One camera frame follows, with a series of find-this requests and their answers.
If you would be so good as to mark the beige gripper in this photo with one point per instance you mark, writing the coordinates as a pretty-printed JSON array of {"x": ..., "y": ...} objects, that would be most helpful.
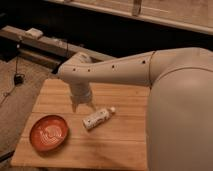
[{"x": 81, "y": 93}]

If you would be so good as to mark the white patterned bottle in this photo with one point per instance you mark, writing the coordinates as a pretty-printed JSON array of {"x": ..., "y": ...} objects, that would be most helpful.
[{"x": 98, "y": 117}]

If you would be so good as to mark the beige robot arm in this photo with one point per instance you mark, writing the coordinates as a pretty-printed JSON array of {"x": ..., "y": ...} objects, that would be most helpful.
[{"x": 179, "y": 120}]

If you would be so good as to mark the red ceramic bowl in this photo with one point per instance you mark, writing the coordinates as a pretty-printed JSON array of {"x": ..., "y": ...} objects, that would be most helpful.
[{"x": 48, "y": 133}]

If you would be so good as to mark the wooden board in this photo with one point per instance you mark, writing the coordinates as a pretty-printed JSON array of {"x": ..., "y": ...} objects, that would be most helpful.
[{"x": 119, "y": 144}]

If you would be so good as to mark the white block on ledge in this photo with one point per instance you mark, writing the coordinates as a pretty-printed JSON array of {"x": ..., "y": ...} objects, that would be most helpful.
[{"x": 35, "y": 33}]

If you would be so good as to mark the upper wooden shelf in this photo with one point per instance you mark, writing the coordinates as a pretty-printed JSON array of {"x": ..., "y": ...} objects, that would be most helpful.
[{"x": 193, "y": 15}]

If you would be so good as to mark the wooden ledge rail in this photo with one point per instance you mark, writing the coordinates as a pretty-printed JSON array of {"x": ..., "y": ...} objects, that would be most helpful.
[{"x": 49, "y": 44}]

